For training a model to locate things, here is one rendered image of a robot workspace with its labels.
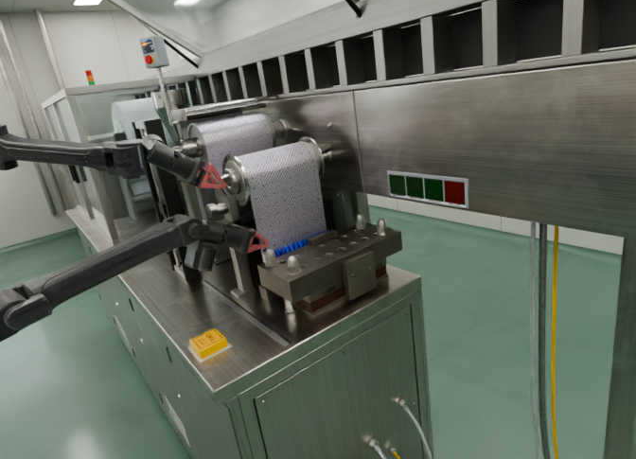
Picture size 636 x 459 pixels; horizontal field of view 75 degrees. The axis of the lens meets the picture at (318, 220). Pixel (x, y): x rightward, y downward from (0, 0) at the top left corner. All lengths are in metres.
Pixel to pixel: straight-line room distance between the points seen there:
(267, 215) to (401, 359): 0.58
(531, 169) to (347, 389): 0.71
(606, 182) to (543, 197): 0.11
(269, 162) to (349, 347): 0.55
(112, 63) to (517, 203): 6.24
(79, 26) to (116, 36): 0.46
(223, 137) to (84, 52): 5.44
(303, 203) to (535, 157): 0.64
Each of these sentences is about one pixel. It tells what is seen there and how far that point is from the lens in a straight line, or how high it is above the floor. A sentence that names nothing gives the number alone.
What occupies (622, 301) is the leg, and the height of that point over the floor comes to 0.93.
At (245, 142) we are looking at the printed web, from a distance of 1.40.
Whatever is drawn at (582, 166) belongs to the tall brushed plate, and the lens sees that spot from 0.89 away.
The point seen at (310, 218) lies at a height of 1.09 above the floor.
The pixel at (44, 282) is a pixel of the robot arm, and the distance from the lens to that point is 0.94.
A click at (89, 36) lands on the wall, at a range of 6.77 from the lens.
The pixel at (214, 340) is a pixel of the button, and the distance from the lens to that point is 1.08.
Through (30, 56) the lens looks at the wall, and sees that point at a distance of 6.65.
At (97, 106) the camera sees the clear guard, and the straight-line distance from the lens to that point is 2.07.
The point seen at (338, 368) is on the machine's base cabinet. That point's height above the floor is 0.77.
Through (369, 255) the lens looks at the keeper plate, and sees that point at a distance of 1.15.
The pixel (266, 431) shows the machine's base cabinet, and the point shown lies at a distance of 1.10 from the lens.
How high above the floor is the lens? 1.47
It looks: 18 degrees down
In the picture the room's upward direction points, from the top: 9 degrees counter-clockwise
